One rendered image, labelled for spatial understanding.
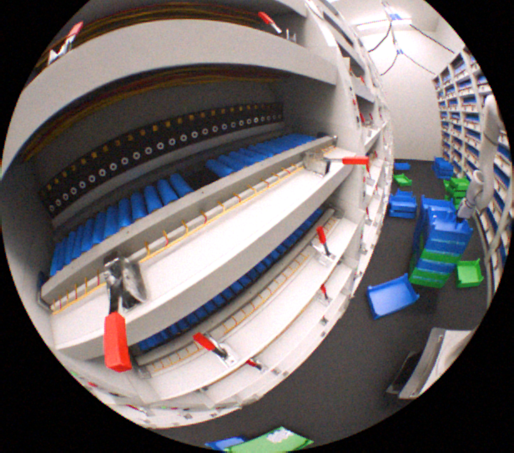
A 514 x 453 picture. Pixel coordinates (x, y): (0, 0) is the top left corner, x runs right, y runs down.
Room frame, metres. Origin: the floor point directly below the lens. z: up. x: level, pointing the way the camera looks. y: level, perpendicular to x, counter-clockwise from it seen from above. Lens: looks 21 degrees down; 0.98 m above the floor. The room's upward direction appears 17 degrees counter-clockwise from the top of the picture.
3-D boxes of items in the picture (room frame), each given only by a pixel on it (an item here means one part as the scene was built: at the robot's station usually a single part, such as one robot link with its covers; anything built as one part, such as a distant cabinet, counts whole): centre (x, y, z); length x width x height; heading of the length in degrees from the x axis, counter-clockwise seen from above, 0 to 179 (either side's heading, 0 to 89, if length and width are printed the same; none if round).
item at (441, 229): (0.17, -0.94, 0.44); 0.30 x 0.20 x 0.08; 36
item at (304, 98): (0.39, -0.23, 0.88); 0.20 x 0.09 x 1.76; 34
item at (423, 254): (0.17, -0.94, 0.28); 0.30 x 0.20 x 0.08; 36
